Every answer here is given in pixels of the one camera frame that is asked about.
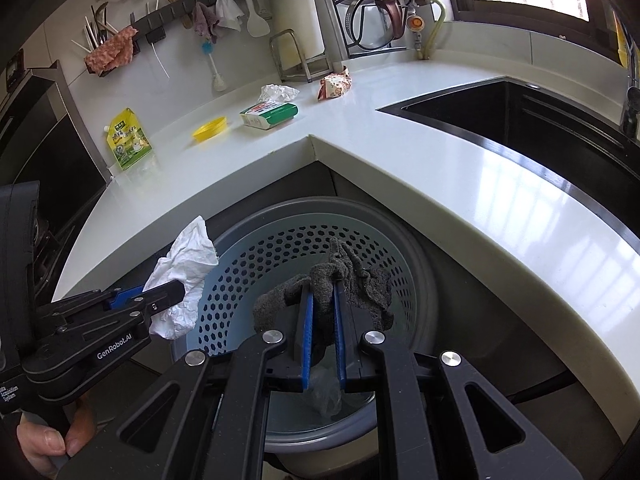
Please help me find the mauve cloth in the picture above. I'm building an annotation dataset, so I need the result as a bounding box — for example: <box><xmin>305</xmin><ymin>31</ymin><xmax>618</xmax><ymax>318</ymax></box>
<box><xmin>192</xmin><ymin>1</ymin><xmax>221</xmax><ymax>45</ymax></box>

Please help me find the dark wall rack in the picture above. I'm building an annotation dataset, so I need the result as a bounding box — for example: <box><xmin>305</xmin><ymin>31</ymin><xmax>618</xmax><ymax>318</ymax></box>
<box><xmin>95</xmin><ymin>0</ymin><xmax>265</xmax><ymax>78</ymax></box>

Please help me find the black range hood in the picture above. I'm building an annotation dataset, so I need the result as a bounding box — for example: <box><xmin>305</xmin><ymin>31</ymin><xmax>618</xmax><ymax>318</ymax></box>
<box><xmin>0</xmin><ymin>60</ymin><xmax>108</xmax><ymax>241</ymax></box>

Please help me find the black sink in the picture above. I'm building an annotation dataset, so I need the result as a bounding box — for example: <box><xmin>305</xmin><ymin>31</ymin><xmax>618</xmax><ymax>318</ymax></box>
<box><xmin>377</xmin><ymin>77</ymin><xmax>640</xmax><ymax>181</ymax></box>

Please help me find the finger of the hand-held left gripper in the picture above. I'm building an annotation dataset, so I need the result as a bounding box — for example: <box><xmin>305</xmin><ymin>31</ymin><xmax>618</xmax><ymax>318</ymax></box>
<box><xmin>102</xmin><ymin>284</ymin><xmax>148</xmax><ymax>311</ymax></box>
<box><xmin>50</xmin><ymin>279</ymin><xmax>186</xmax><ymax>332</ymax></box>

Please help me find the glass pot lid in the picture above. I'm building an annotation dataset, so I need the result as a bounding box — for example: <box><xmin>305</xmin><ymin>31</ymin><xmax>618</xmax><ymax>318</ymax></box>
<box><xmin>347</xmin><ymin>0</ymin><xmax>416</xmax><ymax>48</ymax></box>

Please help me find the metal cutting board holder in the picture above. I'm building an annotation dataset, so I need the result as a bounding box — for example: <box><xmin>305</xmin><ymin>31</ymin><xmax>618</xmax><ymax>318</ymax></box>
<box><xmin>269</xmin><ymin>29</ymin><xmax>333</xmax><ymax>83</ymax></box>

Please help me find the printed snack wrapper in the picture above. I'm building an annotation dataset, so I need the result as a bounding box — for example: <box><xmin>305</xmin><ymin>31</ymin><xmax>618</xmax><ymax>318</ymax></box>
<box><xmin>317</xmin><ymin>71</ymin><xmax>353</xmax><ymax>102</ymax></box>

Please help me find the gas valve with hose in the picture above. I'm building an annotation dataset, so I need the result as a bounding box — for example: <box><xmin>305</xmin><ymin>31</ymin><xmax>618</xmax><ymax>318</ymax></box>
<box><xmin>405</xmin><ymin>0</ymin><xmax>447</xmax><ymax>61</ymax></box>

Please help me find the white rice paddle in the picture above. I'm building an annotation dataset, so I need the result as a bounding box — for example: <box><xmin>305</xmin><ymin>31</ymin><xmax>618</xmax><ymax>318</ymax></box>
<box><xmin>241</xmin><ymin>0</ymin><xmax>271</xmax><ymax>38</ymax></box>

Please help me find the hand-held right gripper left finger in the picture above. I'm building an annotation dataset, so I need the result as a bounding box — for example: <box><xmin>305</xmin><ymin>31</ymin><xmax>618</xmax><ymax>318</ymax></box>
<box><xmin>55</xmin><ymin>282</ymin><xmax>316</xmax><ymax>480</ymax></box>

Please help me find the yellow plastic lid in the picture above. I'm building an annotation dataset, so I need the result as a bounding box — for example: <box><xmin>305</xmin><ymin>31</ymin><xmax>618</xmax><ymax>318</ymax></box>
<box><xmin>192</xmin><ymin>116</ymin><xmax>230</xmax><ymax>142</ymax></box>

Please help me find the green and white box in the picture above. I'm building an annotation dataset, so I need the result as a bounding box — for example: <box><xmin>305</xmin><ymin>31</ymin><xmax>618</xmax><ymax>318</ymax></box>
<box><xmin>239</xmin><ymin>101</ymin><xmax>299</xmax><ymax>131</ymax></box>

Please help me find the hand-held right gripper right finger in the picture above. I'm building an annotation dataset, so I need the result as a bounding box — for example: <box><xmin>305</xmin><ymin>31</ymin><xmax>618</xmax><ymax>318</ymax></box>
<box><xmin>332</xmin><ymin>280</ymin><xmax>596</xmax><ymax>480</ymax></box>

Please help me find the pink dish cloth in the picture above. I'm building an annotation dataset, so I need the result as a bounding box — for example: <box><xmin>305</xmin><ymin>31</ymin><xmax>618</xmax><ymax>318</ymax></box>
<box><xmin>84</xmin><ymin>26</ymin><xmax>139</xmax><ymax>77</ymax></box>

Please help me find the yellow green seasoning pouch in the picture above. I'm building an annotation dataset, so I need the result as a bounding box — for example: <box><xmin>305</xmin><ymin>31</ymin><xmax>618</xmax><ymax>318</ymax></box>
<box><xmin>102</xmin><ymin>107</ymin><xmax>152</xmax><ymax>171</ymax></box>

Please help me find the clear plastic bag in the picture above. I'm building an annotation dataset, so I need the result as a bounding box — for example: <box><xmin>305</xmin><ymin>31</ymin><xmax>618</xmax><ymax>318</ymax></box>
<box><xmin>300</xmin><ymin>355</ymin><xmax>351</xmax><ymax>416</ymax></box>

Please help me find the bundle of chopsticks and cutlery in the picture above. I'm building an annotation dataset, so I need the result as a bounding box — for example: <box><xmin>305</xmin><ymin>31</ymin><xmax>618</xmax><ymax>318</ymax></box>
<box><xmin>70</xmin><ymin>2</ymin><xmax>113</xmax><ymax>56</ymax></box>

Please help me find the white cloth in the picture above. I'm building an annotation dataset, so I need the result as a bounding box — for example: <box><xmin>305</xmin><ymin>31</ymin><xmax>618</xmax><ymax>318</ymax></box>
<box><xmin>215</xmin><ymin>0</ymin><xmax>246</xmax><ymax>32</ymax></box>

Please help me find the grey perforated trash bin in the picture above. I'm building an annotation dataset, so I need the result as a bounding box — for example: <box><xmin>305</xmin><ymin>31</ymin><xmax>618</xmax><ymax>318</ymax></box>
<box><xmin>172</xmin><ymin>196</ymin><xmax>436</xmax><ymax>453</ymax></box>

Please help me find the black wire rack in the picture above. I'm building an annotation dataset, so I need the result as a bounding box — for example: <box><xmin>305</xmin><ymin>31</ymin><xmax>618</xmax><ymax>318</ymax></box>
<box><xmin>307</xmin><ymin>0</ymin><xmax>421</xmax><ymax>58</ymax></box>

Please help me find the white blue bottle brush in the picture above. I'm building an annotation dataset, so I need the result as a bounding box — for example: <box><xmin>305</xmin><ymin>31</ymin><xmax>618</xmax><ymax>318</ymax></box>
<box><xmin>201</xmin><ymin>40</ymin><xmax>228</xmax><ymax>92</ymax></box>

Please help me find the white tissue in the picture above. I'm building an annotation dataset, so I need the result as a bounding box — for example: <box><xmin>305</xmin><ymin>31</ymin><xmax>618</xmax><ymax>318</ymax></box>
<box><xmin>257</xmin><ymin>83</ymin><xmax>300</xmax><ymax>106</ymax></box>
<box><xmin>145</xmin><ymin>215</ymin><xmax>220</xmax><ymax>341</ymax></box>

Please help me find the person's left hand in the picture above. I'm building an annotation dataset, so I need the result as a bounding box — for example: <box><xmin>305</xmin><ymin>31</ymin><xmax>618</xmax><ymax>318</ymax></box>
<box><xmin>15</xmin><ymin>395</ymin><xmax>98</xmax><ymax>476</ymax></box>

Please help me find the white cutting board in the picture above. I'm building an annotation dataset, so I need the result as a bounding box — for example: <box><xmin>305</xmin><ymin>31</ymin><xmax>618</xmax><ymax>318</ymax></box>
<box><xmin>265</xmin><ymin>0</ymin><xmax>328</xmax><ymax>58</ymax></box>

